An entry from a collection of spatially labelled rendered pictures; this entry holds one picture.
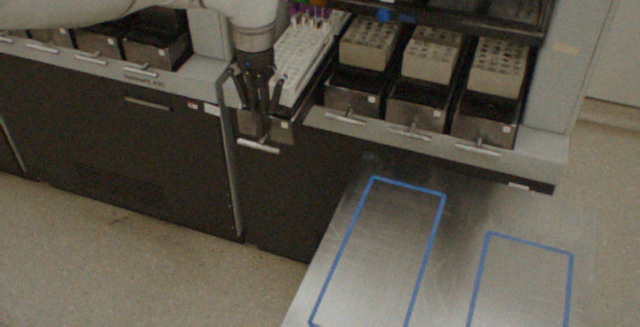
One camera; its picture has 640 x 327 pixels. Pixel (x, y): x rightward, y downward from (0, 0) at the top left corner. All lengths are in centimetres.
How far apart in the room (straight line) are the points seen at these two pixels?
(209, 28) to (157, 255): 88
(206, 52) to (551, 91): 86
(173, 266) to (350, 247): 113
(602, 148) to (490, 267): 167
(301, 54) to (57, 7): 88
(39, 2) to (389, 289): 68
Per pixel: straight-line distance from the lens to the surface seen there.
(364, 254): 104
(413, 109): 138
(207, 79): 158
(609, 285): 221
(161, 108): 171
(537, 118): 146
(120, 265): 215
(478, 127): 138
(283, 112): 132
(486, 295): 103
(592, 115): 282
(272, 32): 116
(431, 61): 139
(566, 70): 138
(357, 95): 140
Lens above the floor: 165
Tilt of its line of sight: 42 degrees down
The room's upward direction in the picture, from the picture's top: straight up
